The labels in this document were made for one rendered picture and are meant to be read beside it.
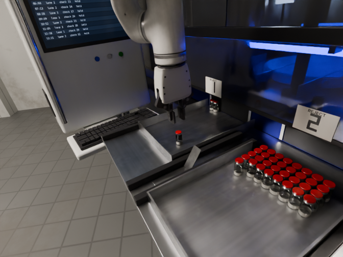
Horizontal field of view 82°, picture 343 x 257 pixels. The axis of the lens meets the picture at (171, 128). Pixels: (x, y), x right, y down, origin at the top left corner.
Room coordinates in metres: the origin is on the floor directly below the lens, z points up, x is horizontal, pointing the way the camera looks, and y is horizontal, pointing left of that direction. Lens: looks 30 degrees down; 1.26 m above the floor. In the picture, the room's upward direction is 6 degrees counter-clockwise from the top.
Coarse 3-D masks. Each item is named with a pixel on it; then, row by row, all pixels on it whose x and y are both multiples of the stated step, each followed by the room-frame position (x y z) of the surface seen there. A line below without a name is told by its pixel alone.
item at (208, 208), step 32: (224, 160) 0.42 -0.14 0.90; (160, 192) 0.33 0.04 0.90; (192, 192) 0.33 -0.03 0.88; (224, 192) 0.32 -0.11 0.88; (256, 192) 0.31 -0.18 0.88; (192, 224) 0.25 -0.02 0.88; (224, 224) 0.24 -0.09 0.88; (256, 224) 0.23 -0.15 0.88; (288, 224) 0.22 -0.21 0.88; (320, 224) 0.22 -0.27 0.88; (192, 256) 0.18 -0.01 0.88; (224, 256) 0.18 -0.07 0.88; (256, 256) 0.17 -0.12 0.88; (288, 256) 0.17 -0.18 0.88
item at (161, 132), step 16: (176, 112) 0.74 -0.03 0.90; (192, 112) 0.76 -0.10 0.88; (208, 112) 0.75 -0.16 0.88; (144, 128) 0.61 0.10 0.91; (160, 128) 0.65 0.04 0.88; (176, 128) 0.64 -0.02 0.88; (192, 128) 0.63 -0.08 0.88; (208, 128) 0.61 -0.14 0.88; (224, 128) 0.60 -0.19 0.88; (240, 128) 0.56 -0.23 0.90; (160, 144) 0.50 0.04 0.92; (176, 144) 0.54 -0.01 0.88; (192, 144) 0.53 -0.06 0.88
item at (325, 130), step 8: (296, 112) 0.40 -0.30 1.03; (304, 112) 0.39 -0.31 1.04; (312, 112) 0.37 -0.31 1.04; (320, 112) 0.36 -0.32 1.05; (296, 120) 0.40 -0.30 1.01; (304, 120) 0.38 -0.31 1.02; (312, 120) 0.37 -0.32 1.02; (320, 120) 0.36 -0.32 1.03; (328, 120) 0.34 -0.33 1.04; (336, 120) 0.33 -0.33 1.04; (304, 128) 0.38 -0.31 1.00; (320, 128) 0.35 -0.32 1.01; (328, 128) 0.34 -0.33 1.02; (320, 136) 0.35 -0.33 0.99; (328, 136) 0.34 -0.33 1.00
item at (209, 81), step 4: (208, 80) 0.69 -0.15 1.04; (212, 80) 0.67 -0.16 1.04; (216, 80) 0.65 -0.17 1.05; (208, 84) 0.69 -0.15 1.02; (212, 84) 0.67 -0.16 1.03; (216, 84) 0.65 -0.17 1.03; (220, 84) 0.64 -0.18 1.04; (208, 88) 0.69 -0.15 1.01; (212, 88) 0.67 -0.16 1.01; (216, 88) 0.65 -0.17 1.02; (220, 88) 0.63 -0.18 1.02; (208, 92) 0.69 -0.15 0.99; (212, 92) 0.67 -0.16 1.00; (216, 92) 0.65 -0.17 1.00; (220, 92) 0.63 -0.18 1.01; (220, 96) 0.63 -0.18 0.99
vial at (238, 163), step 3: (237, 159) 0.38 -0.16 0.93; (240, 159) 0.38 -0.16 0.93; (237, 162) 0.37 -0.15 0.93; (240, 162) 0.37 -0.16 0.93; (234, 165) 0.38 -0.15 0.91; (237, 165) 0.37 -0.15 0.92; (240, 165) 0.37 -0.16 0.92; (234, 168) 0.37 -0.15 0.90; (237, 168) 0.37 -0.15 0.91; (240, 168) 0.36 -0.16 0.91; (234, 171) 0.37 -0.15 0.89; (237, 171) 0.37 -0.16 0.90; (240, 171) 0.36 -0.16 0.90; (237, 174) 0.36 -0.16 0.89; (240, 174) 0.36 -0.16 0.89
